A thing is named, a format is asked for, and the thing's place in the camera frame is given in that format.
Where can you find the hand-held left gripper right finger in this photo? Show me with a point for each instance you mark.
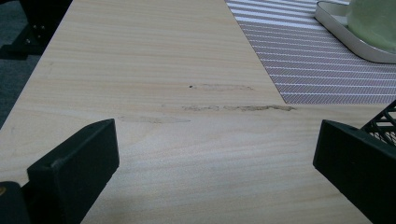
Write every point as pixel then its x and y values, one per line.
pixel 358 168

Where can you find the striped woven placemat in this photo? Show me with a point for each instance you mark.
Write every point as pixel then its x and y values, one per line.
pixel 311 62

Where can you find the black metal stand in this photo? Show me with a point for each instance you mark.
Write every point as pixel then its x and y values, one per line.
pixel 34 28

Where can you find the white tray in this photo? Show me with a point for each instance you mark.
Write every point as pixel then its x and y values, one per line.
pixel 345 34

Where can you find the pale green translucent container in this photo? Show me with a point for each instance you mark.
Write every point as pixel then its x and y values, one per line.
pixel 373 21

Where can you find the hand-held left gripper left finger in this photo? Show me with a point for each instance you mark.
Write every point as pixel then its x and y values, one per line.
pixel 74 168

